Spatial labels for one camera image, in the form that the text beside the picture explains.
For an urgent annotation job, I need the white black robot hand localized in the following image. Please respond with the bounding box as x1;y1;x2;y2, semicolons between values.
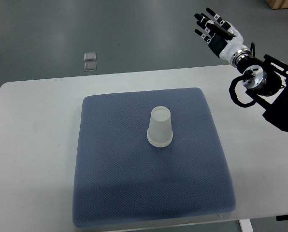
194;7;251;64

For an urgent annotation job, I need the white paper cup carried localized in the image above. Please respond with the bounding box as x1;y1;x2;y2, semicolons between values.
147;105;173;145

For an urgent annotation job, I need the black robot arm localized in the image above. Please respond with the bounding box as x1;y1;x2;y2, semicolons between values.
194;8;288;132

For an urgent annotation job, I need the wooden box corner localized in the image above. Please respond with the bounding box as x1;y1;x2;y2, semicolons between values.
265;0;288;10

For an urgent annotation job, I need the white paper cup on mat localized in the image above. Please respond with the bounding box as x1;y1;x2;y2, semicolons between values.
146;130;173;148

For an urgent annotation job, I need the upper floor outlet plate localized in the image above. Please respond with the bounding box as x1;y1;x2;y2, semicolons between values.
84;52;97;61

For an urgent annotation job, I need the blue textured cushion mat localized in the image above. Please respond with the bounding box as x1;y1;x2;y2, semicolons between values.
72;87;236;228

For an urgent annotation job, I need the white table leg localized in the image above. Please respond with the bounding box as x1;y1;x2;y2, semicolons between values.
239;219;254;232

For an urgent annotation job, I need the black table control panel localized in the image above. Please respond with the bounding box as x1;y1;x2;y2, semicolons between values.
276;215;288;221

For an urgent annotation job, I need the black braided cable loop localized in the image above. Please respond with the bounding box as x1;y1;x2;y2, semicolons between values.
229;74;257;108

